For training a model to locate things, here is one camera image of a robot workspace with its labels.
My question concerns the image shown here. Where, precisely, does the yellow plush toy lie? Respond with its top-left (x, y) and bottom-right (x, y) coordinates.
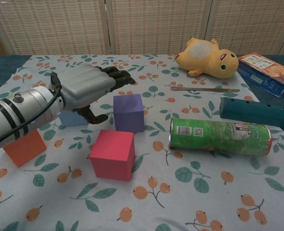
top-left (175, 37), bottom-right (239, 79)

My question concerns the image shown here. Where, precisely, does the green chips can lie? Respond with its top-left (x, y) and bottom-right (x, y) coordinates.
top-left (168, 117), bottom-right (273, 156)

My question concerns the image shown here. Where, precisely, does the bamboo folding screen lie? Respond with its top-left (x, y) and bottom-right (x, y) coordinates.
top-left (0, 0), bottom-right (284, 56)

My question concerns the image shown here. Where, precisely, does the metal table knife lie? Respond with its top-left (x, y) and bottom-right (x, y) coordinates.
top-left (170, 86), bottom-right (241, 93)

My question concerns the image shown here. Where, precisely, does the teal cylinder with holes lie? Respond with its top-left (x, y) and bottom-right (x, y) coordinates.
top-left (219, 97), bottom-right (284, 129)

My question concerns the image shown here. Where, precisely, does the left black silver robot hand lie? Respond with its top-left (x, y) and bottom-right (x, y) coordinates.
top-left (50, 64), bottom-right (136, 125)

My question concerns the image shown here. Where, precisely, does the orange foam cube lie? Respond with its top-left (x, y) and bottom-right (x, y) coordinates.
top-left (2, 131), bottom-right (48, 168)

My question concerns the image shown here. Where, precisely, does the light blue foam cube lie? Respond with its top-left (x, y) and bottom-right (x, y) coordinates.
top-left (59, 111), bottom-right (89, 128)

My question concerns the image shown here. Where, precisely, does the floral print tablecloth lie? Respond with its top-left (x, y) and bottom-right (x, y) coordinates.
top-left (0, 54), bottom-right (284, 231)

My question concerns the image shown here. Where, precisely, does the pink foam cube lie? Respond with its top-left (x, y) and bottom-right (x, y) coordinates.
top-left (89, 129), bottom-right (135, 181)

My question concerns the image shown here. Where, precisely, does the blue orange cookie box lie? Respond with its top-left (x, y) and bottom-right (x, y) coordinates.
top-left (236, 52), bottom-right (284, 98)

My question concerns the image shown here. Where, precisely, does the purple foam cube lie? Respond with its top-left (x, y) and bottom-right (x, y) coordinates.
top-left (113, 93), bottom-right (145, 133)

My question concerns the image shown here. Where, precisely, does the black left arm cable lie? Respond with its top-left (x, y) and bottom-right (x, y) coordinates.
top-left (0, 81), bottom-right (64, 153)

